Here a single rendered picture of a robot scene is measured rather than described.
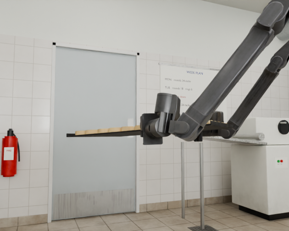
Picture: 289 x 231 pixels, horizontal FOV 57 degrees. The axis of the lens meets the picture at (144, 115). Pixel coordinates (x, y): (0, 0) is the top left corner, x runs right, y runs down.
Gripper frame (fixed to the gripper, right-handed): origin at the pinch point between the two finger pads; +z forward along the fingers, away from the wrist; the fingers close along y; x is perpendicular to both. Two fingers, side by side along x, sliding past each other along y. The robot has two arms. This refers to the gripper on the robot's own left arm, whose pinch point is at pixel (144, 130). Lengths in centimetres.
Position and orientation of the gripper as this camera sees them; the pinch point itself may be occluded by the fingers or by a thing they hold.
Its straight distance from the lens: 94.8
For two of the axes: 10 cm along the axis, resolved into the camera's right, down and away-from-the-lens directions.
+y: 0.3, 9.9, -1.0
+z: -2.9, 1.0, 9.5
